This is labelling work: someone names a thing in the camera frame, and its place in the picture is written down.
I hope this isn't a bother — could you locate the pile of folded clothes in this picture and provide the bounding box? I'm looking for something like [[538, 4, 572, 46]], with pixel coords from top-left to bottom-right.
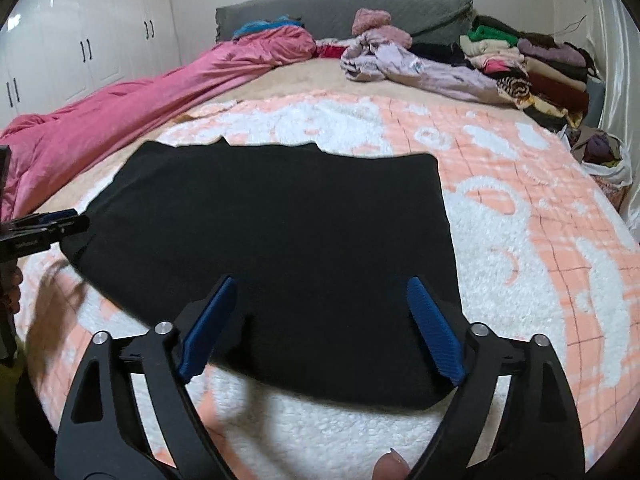
[[460, 14, 603, 133]]

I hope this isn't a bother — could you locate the white glossy wardrobe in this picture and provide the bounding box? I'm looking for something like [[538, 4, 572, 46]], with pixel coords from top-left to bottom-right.
[[0, 0, 181, 121]]

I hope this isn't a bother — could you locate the white satin curtain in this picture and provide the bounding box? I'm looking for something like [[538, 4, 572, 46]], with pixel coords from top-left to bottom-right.
[[587, 0, 640, 211]]

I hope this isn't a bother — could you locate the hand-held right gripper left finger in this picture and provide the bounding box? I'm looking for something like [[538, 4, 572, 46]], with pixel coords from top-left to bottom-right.
[[54, 275, 238, 480]]

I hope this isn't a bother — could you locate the person's left hand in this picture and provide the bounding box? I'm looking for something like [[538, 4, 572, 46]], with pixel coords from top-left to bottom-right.
[[2, 264, 24, 313]]

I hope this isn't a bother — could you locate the black printed shirt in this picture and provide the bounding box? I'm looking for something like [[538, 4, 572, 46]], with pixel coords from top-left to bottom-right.
[[59, 140, 463, 411]]

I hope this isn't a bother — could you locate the white bag of clothes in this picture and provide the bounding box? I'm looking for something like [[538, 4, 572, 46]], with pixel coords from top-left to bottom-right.
[[570, 127, 633, 191]]

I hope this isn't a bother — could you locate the pink duvet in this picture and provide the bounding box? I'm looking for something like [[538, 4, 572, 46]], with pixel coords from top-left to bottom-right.
[[0, 25, 318, 221]]

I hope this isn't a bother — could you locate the teal cloth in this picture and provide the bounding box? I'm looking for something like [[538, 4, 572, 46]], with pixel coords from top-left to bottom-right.
[[232, 19, 306, 41]]

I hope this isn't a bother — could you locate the pink and white plush blanket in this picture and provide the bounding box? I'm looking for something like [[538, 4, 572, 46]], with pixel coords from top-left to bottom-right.
[[25, 91, 638, 480]]

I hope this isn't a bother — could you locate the pink fluffy garment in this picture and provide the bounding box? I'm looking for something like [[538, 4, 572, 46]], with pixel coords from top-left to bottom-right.
[[351, 7, 413, 48]]

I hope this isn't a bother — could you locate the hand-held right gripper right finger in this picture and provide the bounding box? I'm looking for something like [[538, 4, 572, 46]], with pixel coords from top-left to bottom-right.
[[406, 276, 587, 480]]

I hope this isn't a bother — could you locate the black crumpled cloth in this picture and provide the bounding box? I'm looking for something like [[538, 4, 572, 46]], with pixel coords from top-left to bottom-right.
[[410, 41, 471, 66]]

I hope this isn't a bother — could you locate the beige bed sheet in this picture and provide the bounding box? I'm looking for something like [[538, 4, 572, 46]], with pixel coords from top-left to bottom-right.
[[35, 57, 521, 211]]

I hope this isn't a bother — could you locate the person's right hand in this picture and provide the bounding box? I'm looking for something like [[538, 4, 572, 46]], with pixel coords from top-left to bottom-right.
[[374, 451, 412, 480]]

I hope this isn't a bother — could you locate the grey headboard cover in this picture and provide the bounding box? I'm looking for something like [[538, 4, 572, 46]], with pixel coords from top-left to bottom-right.
[[215, 0, 473, 43]]

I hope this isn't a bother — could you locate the lilac crumpled garment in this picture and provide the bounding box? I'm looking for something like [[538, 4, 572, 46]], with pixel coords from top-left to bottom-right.
[[340, 30, 516, 106]]

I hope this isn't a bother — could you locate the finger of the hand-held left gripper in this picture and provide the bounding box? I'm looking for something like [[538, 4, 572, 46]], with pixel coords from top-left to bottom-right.
[[0, 215, 92, 257], [10, 209, 77, 232]]

